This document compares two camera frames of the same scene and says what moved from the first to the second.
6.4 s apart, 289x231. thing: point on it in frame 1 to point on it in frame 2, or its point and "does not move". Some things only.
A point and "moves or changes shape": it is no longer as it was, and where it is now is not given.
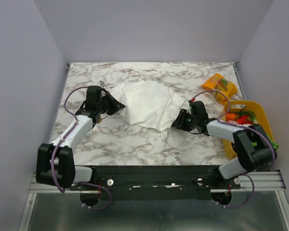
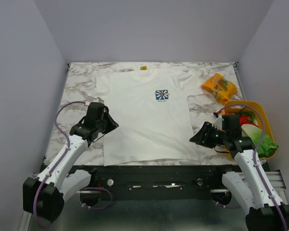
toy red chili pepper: [242, 121] does not move
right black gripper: [183, 119] to [207, 133]
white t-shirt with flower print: [151, 104] moves or changes shape
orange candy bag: [224, 90] does not move
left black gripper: [116, 105] to [112, 124]
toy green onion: [251, 114] does not move
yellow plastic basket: [261, 121] does not move
